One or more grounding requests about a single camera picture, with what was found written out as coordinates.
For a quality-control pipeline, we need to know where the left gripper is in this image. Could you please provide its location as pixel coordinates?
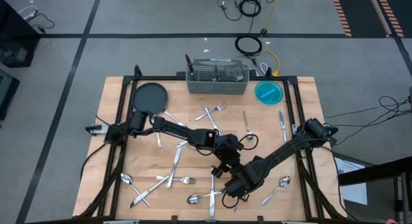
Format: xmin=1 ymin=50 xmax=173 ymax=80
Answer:
xmin=211 ymin=148 xmax=244 ymax=179

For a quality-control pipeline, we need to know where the grey plastic cutlery basket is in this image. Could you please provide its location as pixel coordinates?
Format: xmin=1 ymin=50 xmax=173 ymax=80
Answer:
xmin=185 ymin=58 xmax=250 ymax=95

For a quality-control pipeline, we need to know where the teal translucent plate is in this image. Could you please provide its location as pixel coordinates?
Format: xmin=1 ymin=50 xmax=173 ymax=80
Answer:
xmin=254 ymin=80 xmax=284 ymax=106

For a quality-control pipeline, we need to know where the dark grey plate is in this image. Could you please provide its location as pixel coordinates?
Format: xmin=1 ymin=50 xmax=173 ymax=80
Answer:
xmin=131 ymin=82 xmax=169 ymax=116

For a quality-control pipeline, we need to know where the white paper sheet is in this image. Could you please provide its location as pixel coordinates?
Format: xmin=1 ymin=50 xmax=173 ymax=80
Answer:
xmin=334 ymin=156 xmax=368 ymax=206

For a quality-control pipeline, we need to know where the black workbench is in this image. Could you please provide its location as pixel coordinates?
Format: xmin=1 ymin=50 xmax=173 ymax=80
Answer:
xmin=337 ymin=156 xmax=412 ymax=224

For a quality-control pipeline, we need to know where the black desk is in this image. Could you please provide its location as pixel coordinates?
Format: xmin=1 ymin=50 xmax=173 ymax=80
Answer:
xmin=0 ymin=0 xmax=41 ymax=69

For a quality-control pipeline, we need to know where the yellow floor cable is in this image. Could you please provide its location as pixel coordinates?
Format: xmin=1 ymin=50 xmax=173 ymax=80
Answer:
xmin=259 ymin=0 xmax=281 ymax=77

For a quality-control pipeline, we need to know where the coiled black floor cable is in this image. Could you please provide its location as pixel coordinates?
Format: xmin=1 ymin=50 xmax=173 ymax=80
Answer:
xmin=234 ymin=35 xmax=263 ymax=57
xmin=238 ymin=0 xmax=262 ymax=18

